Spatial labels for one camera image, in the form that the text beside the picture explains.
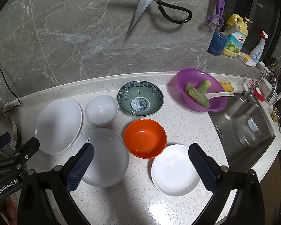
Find white deep plate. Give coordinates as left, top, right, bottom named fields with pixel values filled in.
left=71, top=128, right=129, bottom=188

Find small white plate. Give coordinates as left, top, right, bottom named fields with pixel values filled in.
left=151, top=144, right=200, bottom=197

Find large white plate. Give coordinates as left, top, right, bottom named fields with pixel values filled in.
left=34, top=99, right=83, bottom=155

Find white bowl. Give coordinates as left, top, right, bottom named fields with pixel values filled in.
left=84, top=94, right=119, bottom=127

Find orange plastic bowl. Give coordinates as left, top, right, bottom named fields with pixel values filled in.
left=123, top=119, right=167, bottom=159

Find blue green patterned bowl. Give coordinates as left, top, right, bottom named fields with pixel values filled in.
left=117, top=80, right=164, bottom=116

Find kitchen scissors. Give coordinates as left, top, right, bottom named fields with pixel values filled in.
left=127, top=0, right=193, bottom=33

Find person's left hand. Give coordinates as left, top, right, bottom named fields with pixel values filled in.
left=0, top=196, right=18, bottom=225

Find steel rice cooker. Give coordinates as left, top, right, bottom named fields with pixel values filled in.
left=0, top=108, right=22, bottom=160

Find stainless steel sink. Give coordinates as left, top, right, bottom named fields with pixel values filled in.
left=209, top=94, right=276, bottom=173

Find glass bowl in sink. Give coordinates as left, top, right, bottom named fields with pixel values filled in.
left=237, top=116, right=260, bottom=148

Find green vegetable stalk front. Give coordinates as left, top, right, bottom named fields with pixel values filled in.
left=185, top=83, right=210, bottom=108

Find green vegetable stalk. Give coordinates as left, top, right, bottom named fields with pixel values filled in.
left=185, top=83, right=210, bottom=108
left=198, top=79, right=211, bottom=94

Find chrome faucet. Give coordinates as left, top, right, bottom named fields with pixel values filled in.
left=242, top=70, right=278, bottom=105

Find yellow sponge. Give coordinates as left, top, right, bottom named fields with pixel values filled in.
left=219, top=82, right=235, bottom=92

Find green vegetable stalk back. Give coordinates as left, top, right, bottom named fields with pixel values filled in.
left=198, top=79, right=211, bottom=94

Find purple plastic basin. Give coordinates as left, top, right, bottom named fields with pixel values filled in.
left=177, top=68, right=227, bottom=112

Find white spray bottle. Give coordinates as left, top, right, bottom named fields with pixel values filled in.
left=249, top=29, right=268, bottom=62

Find blue utensil cup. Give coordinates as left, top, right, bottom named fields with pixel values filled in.
left=207, top=31, right=227, bottom=56

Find yellow detergent bottle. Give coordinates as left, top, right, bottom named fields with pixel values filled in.
left=222, top=14, right=253, bottom=57

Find purple hanging peeler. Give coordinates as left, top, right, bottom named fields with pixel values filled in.
left=207, top=0, right=226, bottom=27

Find black power cable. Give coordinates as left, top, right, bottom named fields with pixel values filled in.
left=0, top=57, right=22, bottom=112

